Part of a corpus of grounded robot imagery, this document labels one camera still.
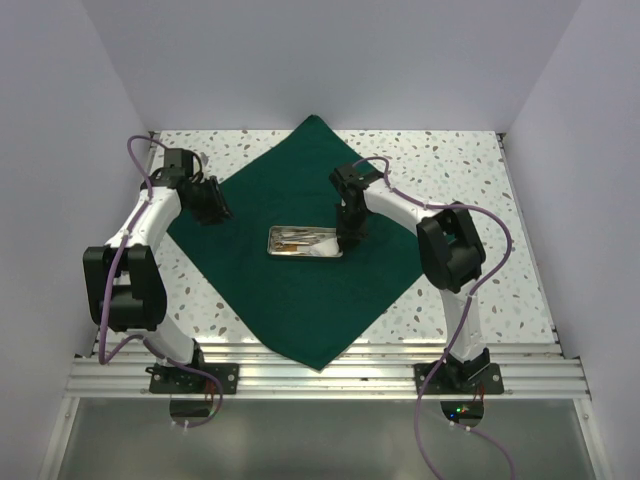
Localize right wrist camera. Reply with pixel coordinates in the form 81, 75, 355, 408
329, 164, 383, 194

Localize green surgical cloth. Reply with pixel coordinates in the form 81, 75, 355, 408
165, 116, 422, 370

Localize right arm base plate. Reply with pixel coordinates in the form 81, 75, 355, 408
424, 363, 505, 395

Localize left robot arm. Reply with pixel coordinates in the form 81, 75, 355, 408
82, 177, 232, 393

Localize steel scissors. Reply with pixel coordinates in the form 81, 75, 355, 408
270, 228, 320, 251

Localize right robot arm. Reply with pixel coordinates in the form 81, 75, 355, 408
330, 173, 490, 393

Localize stainless steel tray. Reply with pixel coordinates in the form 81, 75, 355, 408
267, 226, 343, 259

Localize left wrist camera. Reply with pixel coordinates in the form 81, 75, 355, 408
150, 148, 204, 188

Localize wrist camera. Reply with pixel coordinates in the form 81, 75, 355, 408
150, 148, 204, 188
329, 164, 383, 194

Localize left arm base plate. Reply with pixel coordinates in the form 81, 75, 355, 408
145, 363, 240, 395

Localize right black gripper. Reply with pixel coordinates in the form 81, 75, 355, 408
335, 202, 368, 252

